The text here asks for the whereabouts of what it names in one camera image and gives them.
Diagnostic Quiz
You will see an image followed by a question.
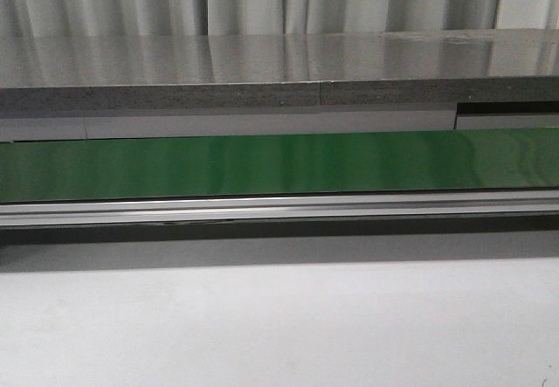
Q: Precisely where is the green conveyor belt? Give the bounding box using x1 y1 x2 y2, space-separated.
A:
1 128 558 203

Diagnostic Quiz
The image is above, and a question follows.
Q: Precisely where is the grey stone-edged rear table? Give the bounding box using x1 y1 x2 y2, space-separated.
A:
1 29 558 115

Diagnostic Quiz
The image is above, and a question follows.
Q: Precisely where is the white pleated curtain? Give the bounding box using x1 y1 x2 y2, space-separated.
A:
1 0 558 37

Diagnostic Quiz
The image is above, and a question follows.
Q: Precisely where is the aluminium conveyor front rail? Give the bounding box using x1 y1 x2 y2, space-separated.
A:
1 190 558 228

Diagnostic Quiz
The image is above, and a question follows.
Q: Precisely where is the grey conveyor rear rail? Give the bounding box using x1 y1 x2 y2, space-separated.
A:
1 101 558 142

